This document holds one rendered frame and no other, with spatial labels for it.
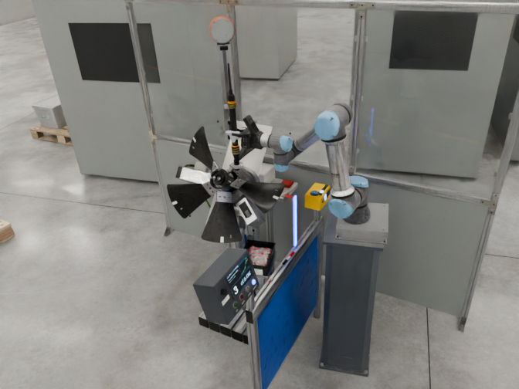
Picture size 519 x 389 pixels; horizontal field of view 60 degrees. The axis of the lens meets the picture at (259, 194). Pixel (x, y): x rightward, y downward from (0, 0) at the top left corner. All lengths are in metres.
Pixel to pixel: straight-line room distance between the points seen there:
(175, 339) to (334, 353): 1.09
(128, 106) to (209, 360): 2.76
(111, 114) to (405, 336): 3.51
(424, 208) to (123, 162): 3.36
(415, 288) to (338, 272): 1.01
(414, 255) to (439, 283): 0.26
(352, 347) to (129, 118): 3.22
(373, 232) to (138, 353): 1.80
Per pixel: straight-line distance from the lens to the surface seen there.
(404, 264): 3.27
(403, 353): 3.21
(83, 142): 5.36
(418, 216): 3.03
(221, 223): 2.49
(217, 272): 1.81
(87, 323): 3.60
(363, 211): 2.34
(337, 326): 2.76
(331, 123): 1.97
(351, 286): 2.54
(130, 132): 4.94
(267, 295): 2.28
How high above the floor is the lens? 2.41
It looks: 31 degrees down
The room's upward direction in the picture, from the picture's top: 3 degrees counter-clockwise
